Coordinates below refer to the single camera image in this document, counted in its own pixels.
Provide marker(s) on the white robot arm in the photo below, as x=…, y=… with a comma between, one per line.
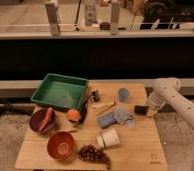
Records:
x=166, y=91

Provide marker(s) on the dark purple bowl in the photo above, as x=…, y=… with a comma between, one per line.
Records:
x=36, y=121

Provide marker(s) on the orange carrot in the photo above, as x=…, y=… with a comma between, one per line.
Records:
x=46, y=119

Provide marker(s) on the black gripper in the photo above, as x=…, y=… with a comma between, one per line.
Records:
x=141, y=110

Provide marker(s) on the orange-brown bowl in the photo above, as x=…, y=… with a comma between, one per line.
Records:
x=61, y=145

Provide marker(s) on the small dark toy figure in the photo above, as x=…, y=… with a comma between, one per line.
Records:
x=96, y=96

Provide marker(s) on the blue plastic cup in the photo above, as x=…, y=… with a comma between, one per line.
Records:
x=123, y=94

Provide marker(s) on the blue sponge block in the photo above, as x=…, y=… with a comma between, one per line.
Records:
x=106, y=120

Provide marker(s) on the bunch of dark grapes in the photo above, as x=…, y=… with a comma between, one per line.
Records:
x=90, y=153

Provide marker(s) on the dark machine in background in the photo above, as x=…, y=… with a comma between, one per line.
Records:
x=168, y=12

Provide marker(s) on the grey crumpled cloth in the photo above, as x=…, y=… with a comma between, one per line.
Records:
x=124, y=118

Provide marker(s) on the white paper cup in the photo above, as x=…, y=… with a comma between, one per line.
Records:
x=108, y=138

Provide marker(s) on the orange fruit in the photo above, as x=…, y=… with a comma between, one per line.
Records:
x=73, y=115

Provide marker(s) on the white post right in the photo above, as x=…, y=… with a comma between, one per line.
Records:
x=115, y=11

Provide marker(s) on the green plastic tray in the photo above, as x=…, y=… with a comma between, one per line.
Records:
x=61, y=92

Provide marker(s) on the small round dark object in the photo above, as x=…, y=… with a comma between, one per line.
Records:
x=105, y=26

